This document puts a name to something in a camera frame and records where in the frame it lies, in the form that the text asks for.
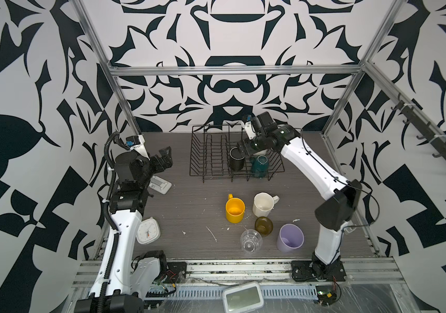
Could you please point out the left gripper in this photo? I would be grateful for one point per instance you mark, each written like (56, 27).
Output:
(165, 160)

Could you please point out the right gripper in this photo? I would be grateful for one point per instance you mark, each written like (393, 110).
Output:
(249, 150)

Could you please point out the dark green mug white inside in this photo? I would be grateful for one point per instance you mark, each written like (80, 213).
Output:
(260, 166)

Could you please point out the black mug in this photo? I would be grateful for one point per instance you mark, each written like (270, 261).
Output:
(236, 160)

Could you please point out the black wire dish rack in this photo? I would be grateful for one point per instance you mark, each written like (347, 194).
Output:
(214, 155)

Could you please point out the cream white mug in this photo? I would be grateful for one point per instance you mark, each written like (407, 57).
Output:
(263, 204)

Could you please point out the yellow mug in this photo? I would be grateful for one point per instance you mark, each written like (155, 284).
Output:
(235, 209)

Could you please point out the white mug red inside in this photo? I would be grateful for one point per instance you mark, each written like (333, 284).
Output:
(263, 152)

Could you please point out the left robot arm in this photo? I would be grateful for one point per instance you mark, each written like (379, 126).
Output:
(123, 282)

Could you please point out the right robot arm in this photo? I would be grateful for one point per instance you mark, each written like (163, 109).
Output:
(341, 195)

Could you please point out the white rectangular device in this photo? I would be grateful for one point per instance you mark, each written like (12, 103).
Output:
(160, 185)

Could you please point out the square white clock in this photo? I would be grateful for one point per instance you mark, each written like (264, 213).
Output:
(148, 231)

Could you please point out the olive glass cup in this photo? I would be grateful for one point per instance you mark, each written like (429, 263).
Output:
(264, 226)

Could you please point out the clear glass cup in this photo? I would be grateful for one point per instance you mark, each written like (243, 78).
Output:
(251, 241)

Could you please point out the lilac plastic cup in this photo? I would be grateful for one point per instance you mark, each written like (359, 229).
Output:
(290, 238)

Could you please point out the small circuit board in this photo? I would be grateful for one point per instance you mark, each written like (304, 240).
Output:
(329, 296)

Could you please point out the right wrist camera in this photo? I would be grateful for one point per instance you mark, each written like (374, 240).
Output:
(247, 124)

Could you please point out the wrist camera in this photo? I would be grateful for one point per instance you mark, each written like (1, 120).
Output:
(247, 124)
(137, 143)

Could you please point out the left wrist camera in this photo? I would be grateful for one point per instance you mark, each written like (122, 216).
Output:
(137, 143)

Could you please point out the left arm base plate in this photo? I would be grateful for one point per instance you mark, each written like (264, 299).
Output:
(176, 272)

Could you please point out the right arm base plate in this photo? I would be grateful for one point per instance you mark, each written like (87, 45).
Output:
(310, 271)

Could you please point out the black wall hook rail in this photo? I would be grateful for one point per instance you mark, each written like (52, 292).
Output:
(429, 132)

